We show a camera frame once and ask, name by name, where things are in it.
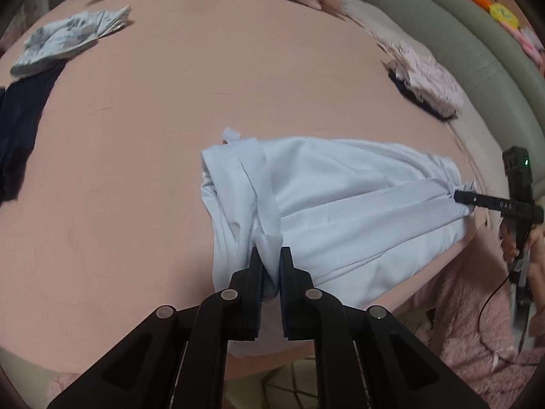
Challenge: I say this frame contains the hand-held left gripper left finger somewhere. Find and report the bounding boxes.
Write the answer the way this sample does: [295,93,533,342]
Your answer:
[47,245,267,409]

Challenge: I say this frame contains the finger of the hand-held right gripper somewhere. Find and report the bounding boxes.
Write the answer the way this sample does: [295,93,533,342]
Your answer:
[453,190,484,209]

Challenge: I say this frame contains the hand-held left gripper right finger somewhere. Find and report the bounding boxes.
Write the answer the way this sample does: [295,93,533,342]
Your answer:
[279,246,488,409]

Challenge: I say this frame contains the white shirt with navy trim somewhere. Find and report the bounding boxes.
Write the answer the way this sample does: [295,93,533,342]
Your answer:
[200,125,478,312]

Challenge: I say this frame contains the pink printed folded clothes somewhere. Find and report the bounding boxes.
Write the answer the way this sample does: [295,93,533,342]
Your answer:
[385,40,465,118]

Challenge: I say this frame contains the person's right hand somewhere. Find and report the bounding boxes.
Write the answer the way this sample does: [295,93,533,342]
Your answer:
[500,222,545,265]

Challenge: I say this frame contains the cream blanket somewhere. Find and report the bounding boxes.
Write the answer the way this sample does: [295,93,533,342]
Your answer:
[349,0,507,231]

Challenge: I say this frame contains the navy folded garment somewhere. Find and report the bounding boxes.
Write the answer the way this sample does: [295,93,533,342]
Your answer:
[388,70,456,122]

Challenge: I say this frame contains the pink plush toy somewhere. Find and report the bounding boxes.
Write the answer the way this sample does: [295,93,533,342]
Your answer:
[511,26,545,64]

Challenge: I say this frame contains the grey-green padded headboard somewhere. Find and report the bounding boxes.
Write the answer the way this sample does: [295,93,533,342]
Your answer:
[355,0,545,205]

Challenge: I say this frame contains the yellow plush toy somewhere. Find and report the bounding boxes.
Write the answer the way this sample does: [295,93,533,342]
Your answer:
[489,3,520,28]

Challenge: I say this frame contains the pink bed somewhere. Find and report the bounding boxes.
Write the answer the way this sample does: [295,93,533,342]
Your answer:
[0,0,512,382]

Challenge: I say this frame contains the navy shorts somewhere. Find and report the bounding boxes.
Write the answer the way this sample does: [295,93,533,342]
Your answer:
[0,60,66,205]

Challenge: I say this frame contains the light blue printed garment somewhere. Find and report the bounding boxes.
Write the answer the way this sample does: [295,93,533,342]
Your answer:
[11,5,130,78]

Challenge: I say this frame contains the black cable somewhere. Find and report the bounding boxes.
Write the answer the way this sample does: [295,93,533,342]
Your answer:
[477,273,541,367]

